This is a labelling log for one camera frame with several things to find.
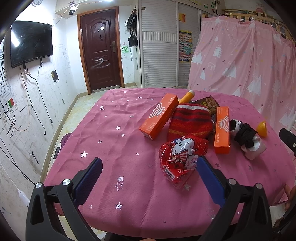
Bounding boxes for orange box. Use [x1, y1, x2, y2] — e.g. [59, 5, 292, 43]
[214, 106, 231, 155]
[139, 93, 179, 140]

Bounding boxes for brown snack wrapper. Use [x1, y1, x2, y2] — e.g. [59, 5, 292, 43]
[192, 95, 220, 116]

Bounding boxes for red hello kitty bag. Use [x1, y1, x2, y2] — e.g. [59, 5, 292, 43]
[159, 135, 209, 189]

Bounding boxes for orange thread spool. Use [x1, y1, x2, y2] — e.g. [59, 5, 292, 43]
[179, 90, 195, 104]

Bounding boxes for person's right hand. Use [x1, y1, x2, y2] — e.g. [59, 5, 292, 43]
[285, 184, 296, 211]

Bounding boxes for pink tree-print curtain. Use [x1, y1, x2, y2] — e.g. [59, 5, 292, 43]
[188, 16, 295, 131]

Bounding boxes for pink star tablecloth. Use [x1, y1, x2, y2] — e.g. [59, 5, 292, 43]
[45, 88, 295, 238]

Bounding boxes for eye chart poster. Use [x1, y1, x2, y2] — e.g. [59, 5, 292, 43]
[0, 42, 15, 113]

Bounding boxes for black bags on hook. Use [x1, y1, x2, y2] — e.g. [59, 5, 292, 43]
[125, 9, 138, 47]

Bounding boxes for dark red door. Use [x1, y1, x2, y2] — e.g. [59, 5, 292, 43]
[77, 6, 125, 94]

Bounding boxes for colourful wall poster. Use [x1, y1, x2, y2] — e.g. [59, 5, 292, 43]
[179, 31, 193, 62]

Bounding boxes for black wall television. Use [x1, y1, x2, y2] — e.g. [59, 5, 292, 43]
[10, 21, 53, 68]

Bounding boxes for white security camera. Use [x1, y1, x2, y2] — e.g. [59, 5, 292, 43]
[68, 1, 79, 16]

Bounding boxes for wall clock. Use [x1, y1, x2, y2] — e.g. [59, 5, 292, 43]
[32, 0, 43, 6]

